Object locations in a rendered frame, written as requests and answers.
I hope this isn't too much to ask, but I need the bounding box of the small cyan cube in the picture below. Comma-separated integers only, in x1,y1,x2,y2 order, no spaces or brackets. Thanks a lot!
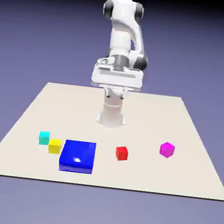
38,130,51,147

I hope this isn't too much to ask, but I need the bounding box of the small yellow cube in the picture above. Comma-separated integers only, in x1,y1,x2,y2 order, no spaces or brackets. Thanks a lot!
47,138,63,155

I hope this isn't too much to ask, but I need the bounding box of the large blue box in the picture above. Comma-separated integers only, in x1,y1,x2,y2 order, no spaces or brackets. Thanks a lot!
57,138,97,175

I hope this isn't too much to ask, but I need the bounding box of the small magenta cube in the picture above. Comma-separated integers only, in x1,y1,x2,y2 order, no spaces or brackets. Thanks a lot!
158,141,176,159

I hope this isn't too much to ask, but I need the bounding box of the small red cube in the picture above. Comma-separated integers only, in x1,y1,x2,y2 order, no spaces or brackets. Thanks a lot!
114,145,130,162

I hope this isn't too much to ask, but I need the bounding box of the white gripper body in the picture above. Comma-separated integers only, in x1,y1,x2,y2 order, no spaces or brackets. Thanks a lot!
90,62,145,93

